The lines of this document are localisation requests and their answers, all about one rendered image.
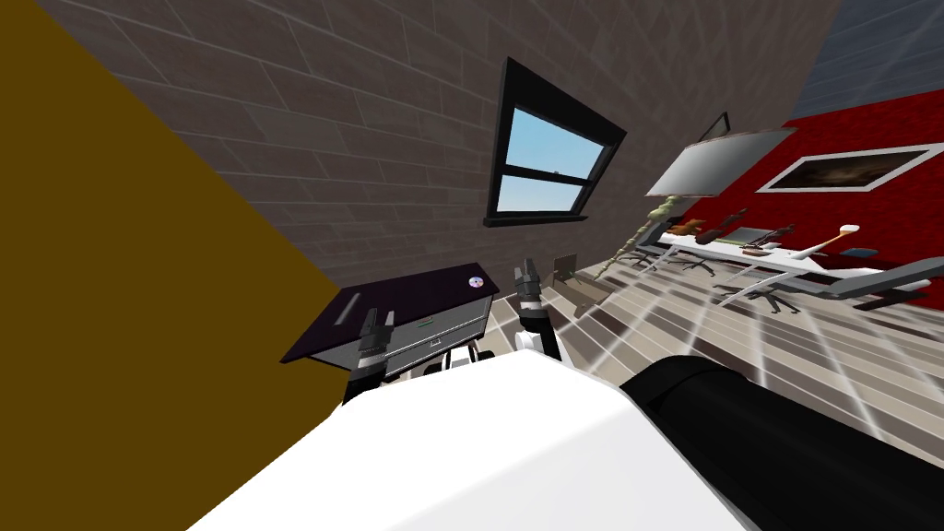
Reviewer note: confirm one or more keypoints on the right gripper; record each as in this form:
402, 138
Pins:
528, 288

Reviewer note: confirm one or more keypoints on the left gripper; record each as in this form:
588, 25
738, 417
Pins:
375, 341

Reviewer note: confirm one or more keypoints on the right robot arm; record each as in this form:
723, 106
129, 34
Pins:
774, 450

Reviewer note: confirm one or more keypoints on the grey flat bar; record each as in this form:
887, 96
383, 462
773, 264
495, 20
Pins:
346, 309

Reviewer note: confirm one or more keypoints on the dark purple desk with drawers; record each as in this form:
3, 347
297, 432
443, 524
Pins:
413, 299

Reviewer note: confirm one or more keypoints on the small grey box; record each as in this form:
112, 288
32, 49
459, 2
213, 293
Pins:
566, 268

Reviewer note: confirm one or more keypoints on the black framed window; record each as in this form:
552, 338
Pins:
549, 158

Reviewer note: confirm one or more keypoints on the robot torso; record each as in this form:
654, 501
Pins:
479, 457

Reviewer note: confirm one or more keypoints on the floor lamp with white shade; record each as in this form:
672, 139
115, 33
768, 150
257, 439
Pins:
719, 166

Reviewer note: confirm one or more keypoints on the small black framed picture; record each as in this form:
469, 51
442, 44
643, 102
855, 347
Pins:
715, 127

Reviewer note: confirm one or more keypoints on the long white table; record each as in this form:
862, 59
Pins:
767, 258

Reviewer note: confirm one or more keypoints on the white framed dark picture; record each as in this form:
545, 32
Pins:
848, 168

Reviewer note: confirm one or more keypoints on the grey table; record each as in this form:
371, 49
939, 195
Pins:
877, 282

